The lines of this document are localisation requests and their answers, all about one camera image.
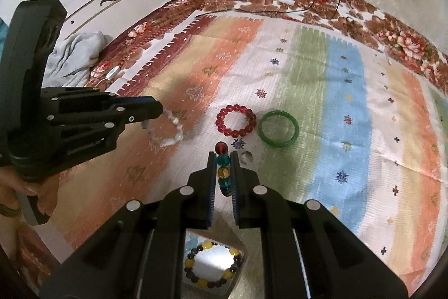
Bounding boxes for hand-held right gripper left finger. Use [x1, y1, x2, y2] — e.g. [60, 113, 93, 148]
[40, 151, 216, 299]

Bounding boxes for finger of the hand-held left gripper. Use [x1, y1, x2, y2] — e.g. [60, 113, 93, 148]
[49, 117, 135, 156]
[42, 87, 164, 126]

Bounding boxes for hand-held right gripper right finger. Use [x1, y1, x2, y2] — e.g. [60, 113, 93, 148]
[227, 154, 410, 299]

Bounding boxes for multicolour glass bead bracelet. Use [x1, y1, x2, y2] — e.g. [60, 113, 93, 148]
[214, 142, 253, 198]

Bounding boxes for clear pink bead bracelet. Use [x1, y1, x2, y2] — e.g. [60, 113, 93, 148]
[142, 109, 185, 146]

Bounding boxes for mirrored jewelry box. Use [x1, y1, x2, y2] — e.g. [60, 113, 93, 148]
[181, 228, 248, 299]

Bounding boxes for person's left hand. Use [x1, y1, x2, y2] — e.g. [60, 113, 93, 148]
[0, 166, 61, 216]

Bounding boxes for grey crumpled cloth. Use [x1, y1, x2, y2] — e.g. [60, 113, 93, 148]
[45, 31, 110, 88]

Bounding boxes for green jade bangle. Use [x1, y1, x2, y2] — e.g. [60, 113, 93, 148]
[258, 111, 300, 147]

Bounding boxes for dark wrist band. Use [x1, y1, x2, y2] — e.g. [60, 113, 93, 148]
[0, 204, 22, 218]

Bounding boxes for striped patterned blanket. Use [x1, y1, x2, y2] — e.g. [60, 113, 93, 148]
[45, 12, 448, 297]

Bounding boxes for red bead bracelet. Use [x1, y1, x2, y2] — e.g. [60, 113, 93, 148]
[216, 104, 258, 138]

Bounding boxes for yellow and black bead bracelet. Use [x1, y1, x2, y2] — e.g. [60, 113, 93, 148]
[184, 240, 242, 288]

